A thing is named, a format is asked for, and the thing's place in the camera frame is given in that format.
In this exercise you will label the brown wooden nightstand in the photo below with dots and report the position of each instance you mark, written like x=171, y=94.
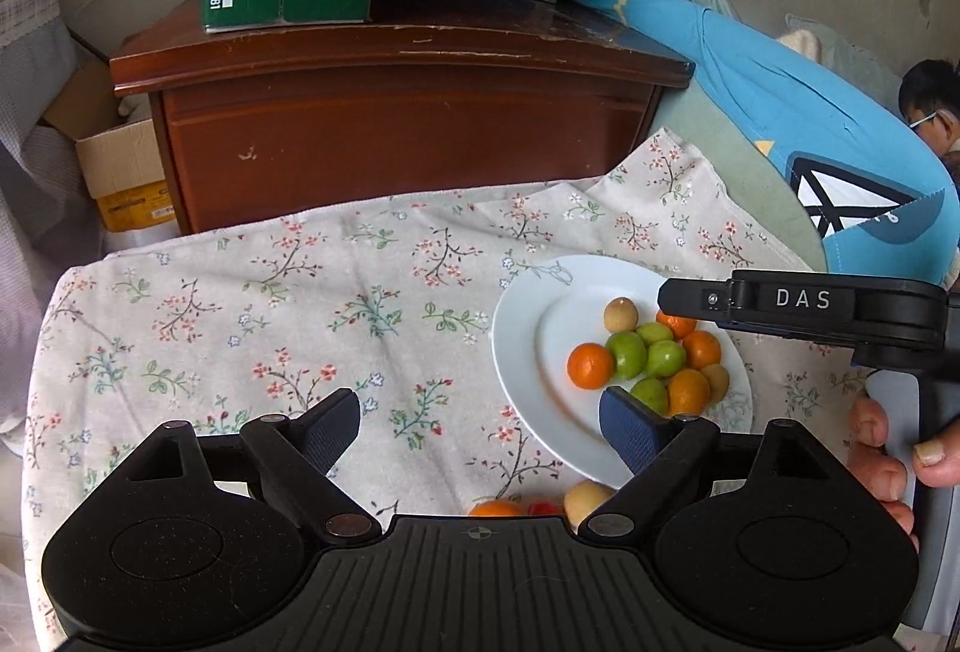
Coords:
x=412, y=120

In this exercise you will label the mandarin orange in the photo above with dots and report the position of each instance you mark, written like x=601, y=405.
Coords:
x=701, y=348
x=688, y=391
x=679, y=326
x=590, y=365
x=495, y=509

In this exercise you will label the red cherry tomato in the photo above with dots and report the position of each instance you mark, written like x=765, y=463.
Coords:
x=545, y=509

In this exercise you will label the floral tablecloth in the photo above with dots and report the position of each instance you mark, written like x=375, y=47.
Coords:
x=300, y=307

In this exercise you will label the open cardboard box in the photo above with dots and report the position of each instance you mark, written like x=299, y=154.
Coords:
x=120, y=157

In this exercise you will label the white plate with flower outline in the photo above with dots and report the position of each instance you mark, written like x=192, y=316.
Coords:
x=540, y=337

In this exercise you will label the lilac checked cloth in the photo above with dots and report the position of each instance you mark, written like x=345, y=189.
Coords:
x=37, y=187

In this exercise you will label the person in blue shirt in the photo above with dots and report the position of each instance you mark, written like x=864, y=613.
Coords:
x=787, y=97

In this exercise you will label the cream fluffy cloth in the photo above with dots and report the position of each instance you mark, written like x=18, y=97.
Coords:
x=802, y=37

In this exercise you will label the person's right hand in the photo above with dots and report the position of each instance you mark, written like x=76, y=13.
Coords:
x=870, y=442

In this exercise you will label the brown kiwi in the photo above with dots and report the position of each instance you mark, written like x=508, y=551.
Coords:
x=589, y=500
x=718, y=382
x=621, y=314

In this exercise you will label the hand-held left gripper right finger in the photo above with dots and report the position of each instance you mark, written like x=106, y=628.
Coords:
x=628, y=431

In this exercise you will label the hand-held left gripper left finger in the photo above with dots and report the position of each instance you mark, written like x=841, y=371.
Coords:
x=334, y=431

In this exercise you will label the grey-green bedsheet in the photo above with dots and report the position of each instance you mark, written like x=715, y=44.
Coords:
x=720, y=172

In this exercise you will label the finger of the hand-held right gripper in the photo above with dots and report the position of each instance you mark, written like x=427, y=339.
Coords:
x=694, y=301

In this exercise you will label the green plum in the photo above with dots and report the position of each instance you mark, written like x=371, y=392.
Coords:
x=666, y=358
x=649, y=395
x=654, y=331
x=626, y=353

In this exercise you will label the yellow packet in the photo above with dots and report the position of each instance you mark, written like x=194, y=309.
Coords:
x=142, y=209

